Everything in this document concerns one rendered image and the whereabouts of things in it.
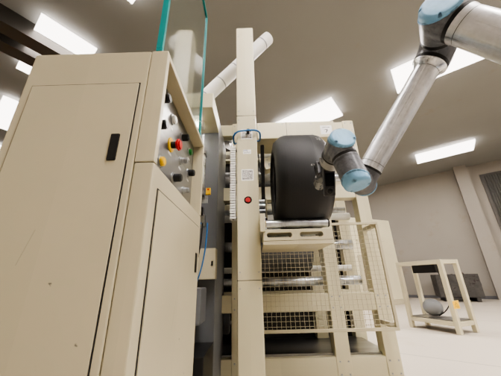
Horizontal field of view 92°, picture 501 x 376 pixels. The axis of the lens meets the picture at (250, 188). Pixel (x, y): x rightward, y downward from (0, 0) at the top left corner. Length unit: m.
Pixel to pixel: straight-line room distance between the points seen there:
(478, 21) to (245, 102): 1.20
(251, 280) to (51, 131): 1.03
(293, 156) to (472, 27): 0.77
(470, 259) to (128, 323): 9.06
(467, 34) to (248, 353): 1.45
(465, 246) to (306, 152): 8.23
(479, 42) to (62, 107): 1.16
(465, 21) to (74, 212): 1.16
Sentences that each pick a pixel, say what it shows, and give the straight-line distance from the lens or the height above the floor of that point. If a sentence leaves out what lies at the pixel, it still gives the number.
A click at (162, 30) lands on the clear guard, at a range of 0.94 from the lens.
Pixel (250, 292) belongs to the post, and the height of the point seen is 0.56.
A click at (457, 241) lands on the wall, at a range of 9.31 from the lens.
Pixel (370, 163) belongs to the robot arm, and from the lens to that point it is 1.00.
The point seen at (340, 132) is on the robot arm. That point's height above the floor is 1.10.
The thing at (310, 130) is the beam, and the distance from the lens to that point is 1.99.
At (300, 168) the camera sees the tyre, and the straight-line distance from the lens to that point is 1.28.
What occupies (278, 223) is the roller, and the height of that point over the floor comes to 0.90.
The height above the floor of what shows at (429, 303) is 0.29.
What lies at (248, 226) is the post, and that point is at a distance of 1.38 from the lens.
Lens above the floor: 0.62
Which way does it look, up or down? 21 degrees up
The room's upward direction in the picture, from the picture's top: 1 degrees counter-clockwise
